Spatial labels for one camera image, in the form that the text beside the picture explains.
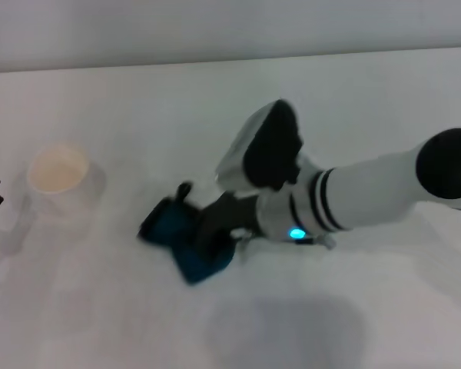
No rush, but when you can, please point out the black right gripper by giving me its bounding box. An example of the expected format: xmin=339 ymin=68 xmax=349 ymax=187
xmin=197 ymin=193 xmax=263 ymax=266

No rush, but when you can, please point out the blue rag with black trim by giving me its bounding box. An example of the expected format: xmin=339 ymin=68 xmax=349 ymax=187
xmin=137 ymin=182 xmax=238 ymax=286

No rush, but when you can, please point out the white paper cup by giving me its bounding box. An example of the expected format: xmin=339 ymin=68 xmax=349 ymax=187
xmin=27 ymin=142 xmax=107 ymax=219

